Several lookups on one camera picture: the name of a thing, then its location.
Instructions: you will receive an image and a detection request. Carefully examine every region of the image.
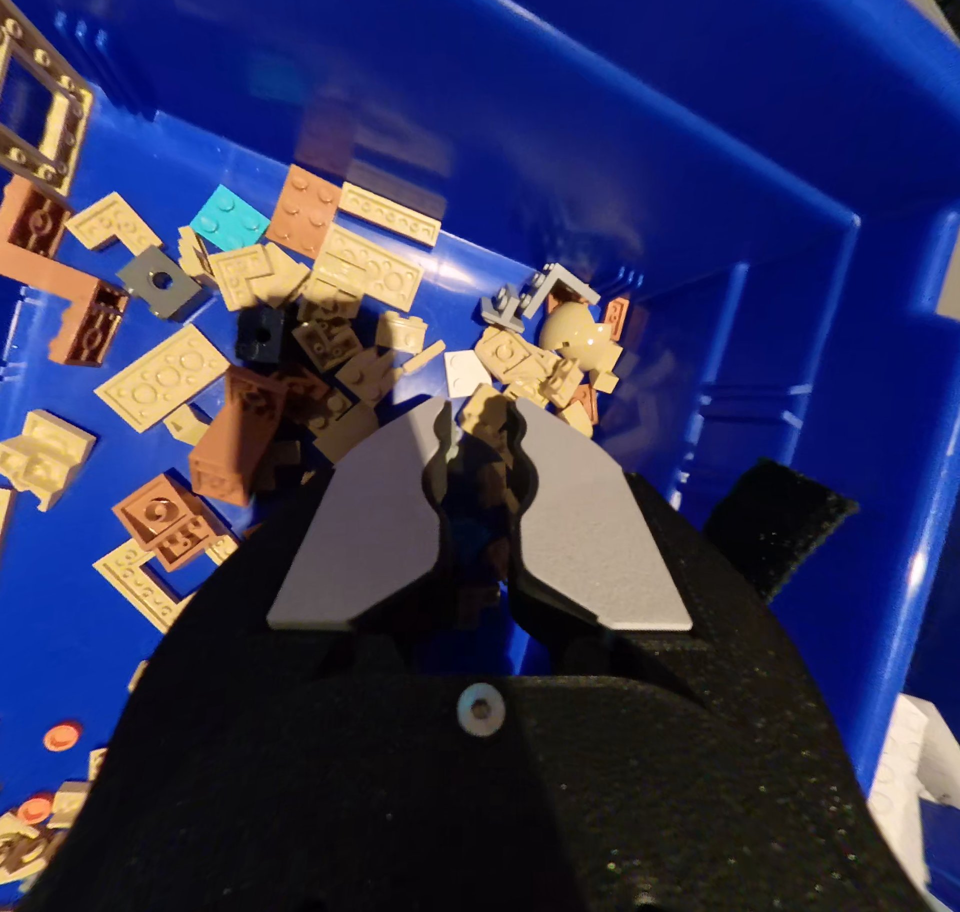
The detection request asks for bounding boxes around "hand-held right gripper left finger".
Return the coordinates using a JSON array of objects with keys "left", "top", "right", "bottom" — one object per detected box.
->
[{"left": 266, "top": 398, "right": 459, "bottom": 632}]

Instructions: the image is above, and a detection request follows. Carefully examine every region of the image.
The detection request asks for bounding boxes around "printed white paper sheet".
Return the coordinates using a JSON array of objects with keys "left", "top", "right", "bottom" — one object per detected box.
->
[{"left": 868, "top": 693, "right": 960, "bottom": 891}]

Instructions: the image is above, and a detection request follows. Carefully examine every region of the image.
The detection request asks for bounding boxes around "pile of toy bricks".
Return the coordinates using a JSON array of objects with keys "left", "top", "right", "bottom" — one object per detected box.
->
[{"left": 0, "top": 0, "right": 639, "bottom": 891}]

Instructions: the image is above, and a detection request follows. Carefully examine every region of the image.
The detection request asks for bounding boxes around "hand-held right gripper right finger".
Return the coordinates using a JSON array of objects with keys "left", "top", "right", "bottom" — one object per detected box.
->
[{"left": 508, "top": 398, "right": 694, "bottom": 633}]

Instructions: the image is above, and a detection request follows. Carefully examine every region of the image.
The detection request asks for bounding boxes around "tan toy brick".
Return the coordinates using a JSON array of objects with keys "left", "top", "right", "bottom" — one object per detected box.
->
[{"left": 456, "top": 386, "right": 519, "bottom": 452}]

